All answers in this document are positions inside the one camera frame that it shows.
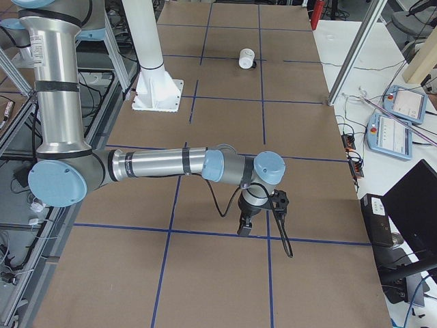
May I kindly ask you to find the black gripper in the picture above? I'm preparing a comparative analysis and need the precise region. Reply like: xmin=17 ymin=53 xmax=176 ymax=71
xmin=237 ymin=191 xmax=272 ymax=236

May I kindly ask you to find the white smiley mug black handle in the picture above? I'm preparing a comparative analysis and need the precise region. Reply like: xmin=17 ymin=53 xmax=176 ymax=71
xmin=238 ymin=48 xmax=257 ymax=70

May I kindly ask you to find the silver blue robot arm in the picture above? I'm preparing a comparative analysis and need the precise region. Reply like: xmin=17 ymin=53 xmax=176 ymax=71
xmin=17 ymin=1 xmax=288 ymax=238

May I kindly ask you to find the orange black connector lower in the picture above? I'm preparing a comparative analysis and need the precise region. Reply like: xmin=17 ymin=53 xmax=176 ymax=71
xmin=349 ymin=159 xmax=364 ymax=179

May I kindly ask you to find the orange black connector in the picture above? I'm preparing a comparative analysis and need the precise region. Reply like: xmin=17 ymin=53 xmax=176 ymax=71
xmin=349 ymin=159 xmax=364 ymax=179
xmin=341 ymin=133 xmax=356 ymax=150

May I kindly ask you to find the black box device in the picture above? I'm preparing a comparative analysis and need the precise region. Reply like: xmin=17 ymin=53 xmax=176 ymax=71
xmin=361 ymin=193 xmax=393 ymax=247

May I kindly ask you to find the orange black connector upper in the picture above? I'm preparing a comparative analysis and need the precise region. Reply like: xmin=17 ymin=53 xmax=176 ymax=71
xmin=341 ymin=133 xmax=356 ymax=150

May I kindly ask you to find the lower teach pendant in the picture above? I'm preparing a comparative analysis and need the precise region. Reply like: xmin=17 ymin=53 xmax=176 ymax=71
xmin=366 ymin=113 xmax=412 ymax=161

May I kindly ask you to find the teach pendant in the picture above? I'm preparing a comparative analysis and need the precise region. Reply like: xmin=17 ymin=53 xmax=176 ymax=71
xmin=383 ymin=85 xmax=428 ymax=125
xmin=366 ymin=113 xmax=412 ymax=161

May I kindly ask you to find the black monitor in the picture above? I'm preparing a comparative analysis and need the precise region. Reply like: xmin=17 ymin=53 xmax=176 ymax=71
xmin=382 ymin=159 xmax=437 ymax=254

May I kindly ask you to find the purple rod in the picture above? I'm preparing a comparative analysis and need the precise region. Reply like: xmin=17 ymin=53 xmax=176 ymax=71
xmin=358 ymin=94 xmax=437 ymax=148

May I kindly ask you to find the upper teach pendant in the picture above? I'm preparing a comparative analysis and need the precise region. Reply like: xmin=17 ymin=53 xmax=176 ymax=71
xmin=383 ymin=85 xmax=428 ymax=125

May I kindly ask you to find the red fire extinguisher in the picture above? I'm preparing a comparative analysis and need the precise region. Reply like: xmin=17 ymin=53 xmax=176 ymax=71
xmin=310 ymin=0 xmax=324 ymax=31

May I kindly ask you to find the wooden beam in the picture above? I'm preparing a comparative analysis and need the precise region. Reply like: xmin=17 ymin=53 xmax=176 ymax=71
xmin=402 ymin=28 xmax=436 ymax=84

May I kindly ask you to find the grey office chair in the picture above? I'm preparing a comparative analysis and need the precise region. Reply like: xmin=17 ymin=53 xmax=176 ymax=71
xmin=391 ymin=1 xmax=436 ymax=38

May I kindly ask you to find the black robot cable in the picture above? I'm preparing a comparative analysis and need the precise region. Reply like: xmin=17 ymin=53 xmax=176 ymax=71
xmin=206 ymin=177 xmax=294 ymax=258

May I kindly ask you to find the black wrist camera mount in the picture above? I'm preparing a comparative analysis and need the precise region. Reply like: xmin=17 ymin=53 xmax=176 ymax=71
xmin=270 ymin=189 xmax=289 ymax=215

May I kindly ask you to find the white pedestal column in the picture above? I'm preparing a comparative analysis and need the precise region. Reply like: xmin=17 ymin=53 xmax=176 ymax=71
xmin=122 ymin=0 xmax=184 ymax=113

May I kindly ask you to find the aluminium frame post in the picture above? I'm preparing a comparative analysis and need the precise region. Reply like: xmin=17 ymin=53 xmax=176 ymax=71
xmin=327 ymin=0 xmax=388 ymax=106

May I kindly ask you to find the aluminium side frame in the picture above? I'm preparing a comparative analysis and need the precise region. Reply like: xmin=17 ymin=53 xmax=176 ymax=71
xmin=0 ymin=44 xmax=137 ymax=328

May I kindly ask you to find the blue cable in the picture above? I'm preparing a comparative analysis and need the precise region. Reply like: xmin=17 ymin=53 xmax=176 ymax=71
xmin=391 ymin=273 xmax=432 ymax=328

